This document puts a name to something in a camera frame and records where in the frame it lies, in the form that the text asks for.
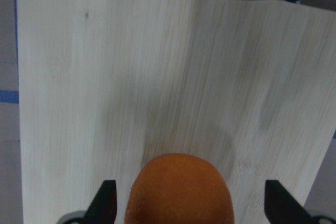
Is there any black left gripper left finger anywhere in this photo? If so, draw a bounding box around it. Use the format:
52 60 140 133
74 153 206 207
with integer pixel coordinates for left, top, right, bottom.
83 180 117 224

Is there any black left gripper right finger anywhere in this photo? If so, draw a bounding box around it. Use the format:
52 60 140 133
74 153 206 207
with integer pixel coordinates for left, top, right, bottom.
264 180 313 224

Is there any orange fruit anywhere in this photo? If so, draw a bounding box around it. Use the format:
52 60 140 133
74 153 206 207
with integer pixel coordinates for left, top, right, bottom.
124 154 235 223

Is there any wooden cutting board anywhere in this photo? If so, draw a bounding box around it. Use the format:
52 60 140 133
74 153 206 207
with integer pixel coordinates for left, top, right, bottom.
17 0 335 223

